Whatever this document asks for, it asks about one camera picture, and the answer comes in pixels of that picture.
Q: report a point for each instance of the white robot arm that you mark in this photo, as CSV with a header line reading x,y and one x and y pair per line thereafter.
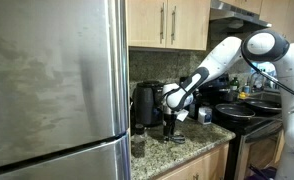
x,y
260,46

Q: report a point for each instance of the range hood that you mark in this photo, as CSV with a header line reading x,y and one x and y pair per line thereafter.
x,y
225,17

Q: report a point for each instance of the black air fryer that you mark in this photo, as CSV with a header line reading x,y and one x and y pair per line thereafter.
x,y
147,98

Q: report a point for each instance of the black stove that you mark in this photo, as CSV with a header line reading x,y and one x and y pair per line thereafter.
x,y
253,132

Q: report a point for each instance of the metal scissors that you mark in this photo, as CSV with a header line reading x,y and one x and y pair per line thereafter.
x,y
180,139

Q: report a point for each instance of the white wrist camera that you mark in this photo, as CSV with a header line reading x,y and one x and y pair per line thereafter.
x,y
181,116

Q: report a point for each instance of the dark spice bottle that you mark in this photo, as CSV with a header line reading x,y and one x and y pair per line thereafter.
x,y
139,141

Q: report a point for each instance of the stainless steel refrigerator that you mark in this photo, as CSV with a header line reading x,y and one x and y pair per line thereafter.
x,y
64,105

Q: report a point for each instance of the white blue salt box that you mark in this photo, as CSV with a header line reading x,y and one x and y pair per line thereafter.
x,y
205,115

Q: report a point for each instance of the wooden upper cabinet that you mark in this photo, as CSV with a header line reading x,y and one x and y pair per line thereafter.
x,y
168,24

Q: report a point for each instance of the black frying pan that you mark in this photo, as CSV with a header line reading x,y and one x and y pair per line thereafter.
x,y
234,112
263,105

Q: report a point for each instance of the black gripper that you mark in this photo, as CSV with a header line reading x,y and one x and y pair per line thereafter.
x,y
168,127

